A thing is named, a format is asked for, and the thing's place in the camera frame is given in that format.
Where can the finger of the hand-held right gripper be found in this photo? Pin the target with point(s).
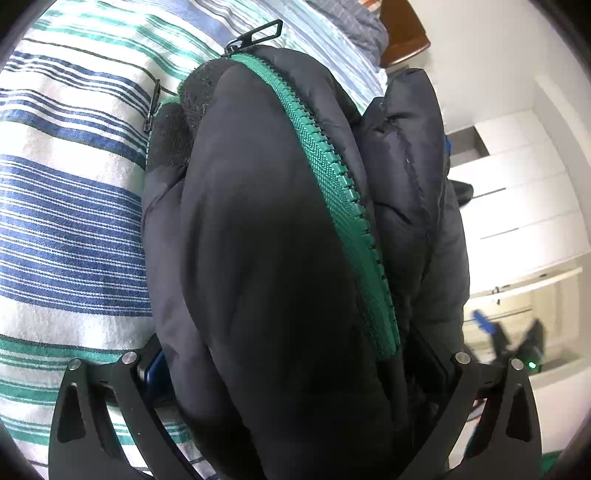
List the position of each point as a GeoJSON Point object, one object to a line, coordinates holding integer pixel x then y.
{"type": "Point", "coordinates": [484, 322]}
{"type": "Point", "coordinates": [534, 337]}

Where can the wooden headboard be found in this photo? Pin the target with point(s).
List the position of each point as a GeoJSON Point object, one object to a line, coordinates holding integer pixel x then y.
{"type": "Point", "coordinates": [406, 32]}

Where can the white wardrobe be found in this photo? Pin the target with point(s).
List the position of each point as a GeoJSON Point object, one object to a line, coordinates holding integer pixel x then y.
{"type": "Point", "coordinates": [517, 194]}

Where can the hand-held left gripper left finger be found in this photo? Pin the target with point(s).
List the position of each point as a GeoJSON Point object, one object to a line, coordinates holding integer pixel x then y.
{"type": "Point", "coordinates": [154, 371]}

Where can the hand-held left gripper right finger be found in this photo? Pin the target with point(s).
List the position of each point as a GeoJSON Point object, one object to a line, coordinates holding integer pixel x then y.
{"type": "Point", "coordinates": [457, 385]}

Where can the black puffer jacket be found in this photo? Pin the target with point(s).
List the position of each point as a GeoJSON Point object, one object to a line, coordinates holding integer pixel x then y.
{"type": "Point", "coordinates": [258, 277]}

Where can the striped bed quilt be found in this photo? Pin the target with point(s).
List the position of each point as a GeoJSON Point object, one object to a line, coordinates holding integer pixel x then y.
{"type": "Point", "coordinates": [69, 207]}

